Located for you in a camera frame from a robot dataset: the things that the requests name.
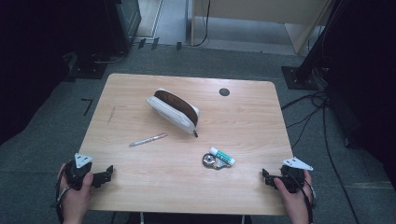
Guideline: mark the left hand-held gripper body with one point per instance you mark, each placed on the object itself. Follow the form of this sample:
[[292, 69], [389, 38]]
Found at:
[[77, 174]]

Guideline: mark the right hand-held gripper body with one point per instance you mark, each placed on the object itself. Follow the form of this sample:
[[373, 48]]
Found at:
[[294, 179]]

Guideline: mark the white glue stick green label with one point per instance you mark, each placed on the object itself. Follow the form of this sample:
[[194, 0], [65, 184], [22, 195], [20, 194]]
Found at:
[[222, 156]]

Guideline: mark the round grey tape roll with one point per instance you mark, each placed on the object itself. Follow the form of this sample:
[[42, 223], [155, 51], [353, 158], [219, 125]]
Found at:
[[208, 160]]

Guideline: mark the white pencil case brown lining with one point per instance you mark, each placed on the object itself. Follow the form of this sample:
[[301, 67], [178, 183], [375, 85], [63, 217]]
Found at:
[[174, 112]]

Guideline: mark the person's right hand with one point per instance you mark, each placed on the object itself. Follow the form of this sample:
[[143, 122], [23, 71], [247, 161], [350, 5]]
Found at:
[[295, 202]]

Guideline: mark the person's left hand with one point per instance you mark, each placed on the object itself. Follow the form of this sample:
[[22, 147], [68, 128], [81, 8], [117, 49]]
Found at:
[[74, 202]]

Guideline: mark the translucent white pen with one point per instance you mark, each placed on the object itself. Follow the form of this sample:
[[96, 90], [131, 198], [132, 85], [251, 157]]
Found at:
[[148, 140]]

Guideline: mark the dark round table grommet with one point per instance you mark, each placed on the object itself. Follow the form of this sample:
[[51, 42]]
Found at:
[[224, 92]]

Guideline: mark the black metal stand with base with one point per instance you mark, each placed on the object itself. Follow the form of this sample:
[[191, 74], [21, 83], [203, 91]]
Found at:
[[306, 67]]

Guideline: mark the black floor tape strip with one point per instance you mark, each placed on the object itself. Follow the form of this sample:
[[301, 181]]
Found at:
[[141, 43], [178, 46], [155, 43]]

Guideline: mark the dark cabinet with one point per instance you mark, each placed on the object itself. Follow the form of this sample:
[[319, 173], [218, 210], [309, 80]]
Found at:
[[124, 25]]

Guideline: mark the beige wooden cabinet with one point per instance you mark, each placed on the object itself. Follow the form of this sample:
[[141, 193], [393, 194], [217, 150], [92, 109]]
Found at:
[[264, 12]]

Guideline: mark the black stand base plate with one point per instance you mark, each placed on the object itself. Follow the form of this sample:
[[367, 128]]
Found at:
[[88, 70]]

